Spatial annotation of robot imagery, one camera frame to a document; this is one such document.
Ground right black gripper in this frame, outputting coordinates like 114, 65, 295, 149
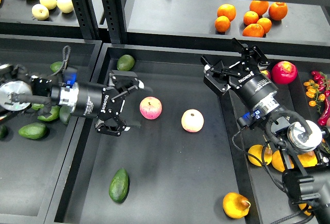
200, 38, 277, 107

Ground cherry tomato bunch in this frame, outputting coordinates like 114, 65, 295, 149
303, 70, 329, 107

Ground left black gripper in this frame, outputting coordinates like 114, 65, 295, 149
69, 70, 144, 137

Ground pale pink apple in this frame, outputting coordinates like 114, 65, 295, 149
181, 109, 204, 133

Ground black left tray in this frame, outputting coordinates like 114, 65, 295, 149
1, 35, 102, 223

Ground green avocado top left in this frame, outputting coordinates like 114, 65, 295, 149
50, 61, 64, 74

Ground black middle tray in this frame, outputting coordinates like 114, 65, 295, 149
45, 44, 253, 223

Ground pink red apple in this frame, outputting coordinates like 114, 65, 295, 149
139, 97, 162, 120

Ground pale yellow pear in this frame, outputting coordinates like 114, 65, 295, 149
31, 4, 50, 21
57, 0, 74, 13
39, 0, 57, 10

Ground dark red apple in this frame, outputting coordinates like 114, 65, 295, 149
260, 70, 271, 79

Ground dark avocado at edge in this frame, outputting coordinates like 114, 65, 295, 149
0, 124, 8, 139

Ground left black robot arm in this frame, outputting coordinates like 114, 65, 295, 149
1, 45, 144, 137

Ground red chili pepper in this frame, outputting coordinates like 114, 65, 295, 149
317, 98, 329, 126

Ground black shelf upright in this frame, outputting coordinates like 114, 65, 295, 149
72, 0, 99, 40
102, 0, 128, 44

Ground orange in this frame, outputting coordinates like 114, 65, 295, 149
243, 11, 259, 26
217, 4, 236, 22
257, 18, 272, 34
242, 23, 264, 38
268, 2, 288, 21
250, 0, 269, 16
214, 15, 230, 33

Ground black tray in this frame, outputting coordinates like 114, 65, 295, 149
212, 57, 329, 223
45, 44, 253, 223
1, 35, 102, 223

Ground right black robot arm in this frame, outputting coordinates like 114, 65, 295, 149
201, 39, 329, 223

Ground green avocado in middle tray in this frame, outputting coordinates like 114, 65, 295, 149
117, 54, 135, 71

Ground black right tray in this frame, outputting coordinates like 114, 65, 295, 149
212, 57, 329, 223

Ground bright red apple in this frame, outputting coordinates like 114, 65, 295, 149
271, 61, 298, 84

